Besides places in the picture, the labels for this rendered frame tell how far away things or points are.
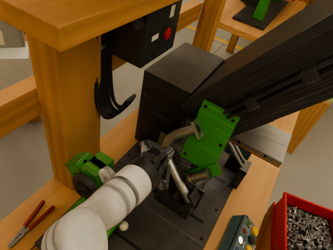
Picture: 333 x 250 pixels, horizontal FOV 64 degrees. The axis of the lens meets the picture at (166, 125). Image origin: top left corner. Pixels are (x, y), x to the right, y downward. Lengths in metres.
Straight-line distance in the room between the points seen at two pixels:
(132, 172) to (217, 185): 0.59
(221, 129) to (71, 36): 0.50
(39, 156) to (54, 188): 1.26
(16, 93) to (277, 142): 0.80
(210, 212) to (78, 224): 0.65
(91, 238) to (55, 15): 0.33
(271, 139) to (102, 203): 0.67
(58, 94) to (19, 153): 1.65
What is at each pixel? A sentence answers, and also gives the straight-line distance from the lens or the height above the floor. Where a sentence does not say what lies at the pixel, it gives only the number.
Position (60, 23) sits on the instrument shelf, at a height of 1.54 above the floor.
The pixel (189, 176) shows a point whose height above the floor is 1.05.
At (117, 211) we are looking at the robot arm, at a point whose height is 1.31.
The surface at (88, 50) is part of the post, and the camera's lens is 0.68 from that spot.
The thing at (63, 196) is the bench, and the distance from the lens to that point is 0.99.
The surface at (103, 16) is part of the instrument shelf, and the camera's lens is 0.48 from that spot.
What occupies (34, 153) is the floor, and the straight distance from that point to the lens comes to 2.28.
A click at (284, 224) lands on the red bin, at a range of 1.07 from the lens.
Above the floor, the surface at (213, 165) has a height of 1.10.
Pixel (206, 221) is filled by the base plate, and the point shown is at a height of 0.90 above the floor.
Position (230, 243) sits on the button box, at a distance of 0.92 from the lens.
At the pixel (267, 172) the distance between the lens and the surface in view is 1.20.
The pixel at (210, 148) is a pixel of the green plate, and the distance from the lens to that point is 0.82.
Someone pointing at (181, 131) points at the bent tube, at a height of 1.18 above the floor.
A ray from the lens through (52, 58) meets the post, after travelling 0.63.
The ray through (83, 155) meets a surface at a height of 1.15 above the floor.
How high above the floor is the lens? 1.72
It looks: 43 degrees down
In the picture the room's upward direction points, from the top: 14 degrees clockwise
